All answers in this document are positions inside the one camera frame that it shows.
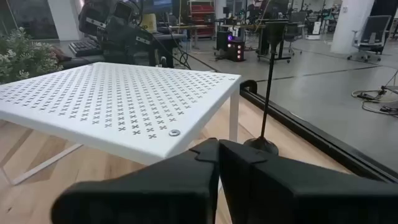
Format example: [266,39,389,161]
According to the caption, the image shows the black computer tower with lights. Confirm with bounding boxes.
[228,39,246,63]

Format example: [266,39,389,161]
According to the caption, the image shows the dark grey desk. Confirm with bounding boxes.
[58,32,188,70]

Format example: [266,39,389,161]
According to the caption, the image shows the white perforated metal shelf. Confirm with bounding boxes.
[0,61,243,187]

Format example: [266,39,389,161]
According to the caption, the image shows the floor cables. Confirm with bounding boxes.
[351,70,398,118]

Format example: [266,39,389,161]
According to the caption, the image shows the white column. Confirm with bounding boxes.
[330,0,376,55]
[47,0,83,42]

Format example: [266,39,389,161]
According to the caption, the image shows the red cabinet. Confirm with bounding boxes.
[190,4,216,39]

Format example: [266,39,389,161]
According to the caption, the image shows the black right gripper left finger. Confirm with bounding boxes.
[51,138,220,224]

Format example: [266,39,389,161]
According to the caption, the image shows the black keyboard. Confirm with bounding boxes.
[68,38,102,58]

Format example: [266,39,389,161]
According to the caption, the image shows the black table frame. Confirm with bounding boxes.
[239,79,398,184]

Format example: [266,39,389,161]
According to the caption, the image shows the tall black candlestick holder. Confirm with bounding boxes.
[243,20,290,156]

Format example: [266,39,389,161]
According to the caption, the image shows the yellow floor sign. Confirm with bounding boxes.
[141,12,158,34]

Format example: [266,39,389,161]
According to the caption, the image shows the black standing desk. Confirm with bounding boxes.
[256,18,292,63]

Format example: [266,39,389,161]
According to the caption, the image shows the computer monitor with blue screen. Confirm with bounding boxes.
[142,0,174,14]

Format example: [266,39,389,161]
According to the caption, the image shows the grey office chair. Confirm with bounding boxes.
[347,15,392,63]

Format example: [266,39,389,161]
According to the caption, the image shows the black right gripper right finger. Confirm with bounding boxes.
[218,139,398,224]

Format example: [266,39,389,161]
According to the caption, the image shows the black cable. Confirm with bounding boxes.
[136,24,192,70]

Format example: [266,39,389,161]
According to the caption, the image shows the artificial green plant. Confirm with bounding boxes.
[0,27,63,84]

